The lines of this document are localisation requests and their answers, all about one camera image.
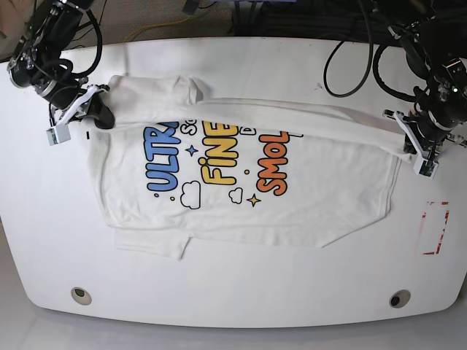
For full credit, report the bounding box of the red tape rectangle marking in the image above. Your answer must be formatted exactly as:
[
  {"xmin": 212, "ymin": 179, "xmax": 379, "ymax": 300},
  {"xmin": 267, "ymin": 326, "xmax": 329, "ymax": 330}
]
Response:
[{"xmin": 419, "ymin": 201, "xmax": 449, "ymax": 256}]

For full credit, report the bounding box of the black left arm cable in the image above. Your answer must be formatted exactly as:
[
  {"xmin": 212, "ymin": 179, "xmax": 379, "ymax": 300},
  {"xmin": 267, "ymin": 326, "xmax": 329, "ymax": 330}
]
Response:
[{"xmin": 323, "ymin": 0, "xmax": 417, "ymax": 106}]

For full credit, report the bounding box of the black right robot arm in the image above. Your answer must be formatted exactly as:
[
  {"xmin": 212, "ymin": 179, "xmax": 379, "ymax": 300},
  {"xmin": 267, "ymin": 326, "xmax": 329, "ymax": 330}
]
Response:
[{"xmin": 7, "ymin": 1, "xmax": 115, "ymax": 130}]

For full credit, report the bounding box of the yellow cable on floor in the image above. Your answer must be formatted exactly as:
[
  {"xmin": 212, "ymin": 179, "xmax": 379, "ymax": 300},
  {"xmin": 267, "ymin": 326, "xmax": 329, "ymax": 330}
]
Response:
[{"xmin": 126, "ymin": 13, "xmax": 190, "ymax": 44}]

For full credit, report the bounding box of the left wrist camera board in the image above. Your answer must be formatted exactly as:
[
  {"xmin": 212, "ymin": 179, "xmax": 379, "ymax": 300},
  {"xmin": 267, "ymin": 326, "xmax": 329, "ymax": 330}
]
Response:
[{"xmin": 413, "ymin": 155, "xmax": 439, "ymax": 179}]

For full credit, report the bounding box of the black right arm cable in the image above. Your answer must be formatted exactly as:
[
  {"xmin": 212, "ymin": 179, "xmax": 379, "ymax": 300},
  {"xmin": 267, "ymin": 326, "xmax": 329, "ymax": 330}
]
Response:
[{"xmin": 61, "ymin": 7, "xmax": 104, "ymax": 81}]

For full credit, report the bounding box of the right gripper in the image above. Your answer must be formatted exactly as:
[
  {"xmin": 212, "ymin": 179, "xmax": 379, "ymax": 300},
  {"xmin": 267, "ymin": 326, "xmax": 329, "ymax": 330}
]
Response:
[{"xmin": 45, "ymin": 85, "xmax": 115, "ymax": 129}]

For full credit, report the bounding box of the table grommet hole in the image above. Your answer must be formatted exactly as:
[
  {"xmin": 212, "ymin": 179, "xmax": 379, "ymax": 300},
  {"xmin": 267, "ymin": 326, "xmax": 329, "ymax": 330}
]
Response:
[
  {"xmin": 389, "ymin": 289, "xmax": 411, "ymax": 308},
  {"xmin": 71, "ymin": 287, "xmax": 92, "ymax": 306}
]

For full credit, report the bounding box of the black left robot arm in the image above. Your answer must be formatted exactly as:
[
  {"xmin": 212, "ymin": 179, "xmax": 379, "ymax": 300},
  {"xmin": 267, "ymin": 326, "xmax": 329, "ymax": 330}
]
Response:
[{"xmin": 373, "ymin": 1, "xmax": 466, "ymax": 164}]

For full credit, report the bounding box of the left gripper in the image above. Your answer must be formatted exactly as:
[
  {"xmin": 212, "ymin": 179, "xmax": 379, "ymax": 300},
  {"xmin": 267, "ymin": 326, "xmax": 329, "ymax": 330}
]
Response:
[{"xmin": 382, "ymin": 109, "xmax": 466, "ymax": 162}]

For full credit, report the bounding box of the right table grommet hole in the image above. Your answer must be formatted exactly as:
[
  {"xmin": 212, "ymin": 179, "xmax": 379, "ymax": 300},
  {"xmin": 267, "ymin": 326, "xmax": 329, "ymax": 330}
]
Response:
[{"xmin": 389, "ymin": 289, "xmax": 411, "ymax": 308}]

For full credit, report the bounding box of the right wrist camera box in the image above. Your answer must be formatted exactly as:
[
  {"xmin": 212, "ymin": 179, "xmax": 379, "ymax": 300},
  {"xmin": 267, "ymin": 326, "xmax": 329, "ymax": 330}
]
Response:
[{"xmin": 46, "ymin": 125, "xmax": 71, "ymax": 146}]

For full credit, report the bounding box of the left table grommet hole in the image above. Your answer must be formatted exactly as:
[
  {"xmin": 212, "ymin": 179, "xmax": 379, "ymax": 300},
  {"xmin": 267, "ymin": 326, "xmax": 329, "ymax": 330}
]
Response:
[{"xmin": 71, "ymin": 287, "xmax": 92, "ymax": 306}]

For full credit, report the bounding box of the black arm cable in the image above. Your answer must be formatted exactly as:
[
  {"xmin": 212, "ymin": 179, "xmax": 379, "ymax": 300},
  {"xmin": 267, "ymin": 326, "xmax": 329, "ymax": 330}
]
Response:
[
  {"xmin": 61, "ymin": 7, "xmax": 104, "ymax": 81},
  {"xmin": 323, "ymin": 0, "xmax": 417, "ymax": 106}
]

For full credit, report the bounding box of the white printed T-shirt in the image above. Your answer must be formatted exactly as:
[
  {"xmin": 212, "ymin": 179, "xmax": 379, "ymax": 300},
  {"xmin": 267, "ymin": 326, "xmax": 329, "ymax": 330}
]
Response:
[{"xmin": 88, "ymin": 76, "xmax": 410, "ymax": 259}]

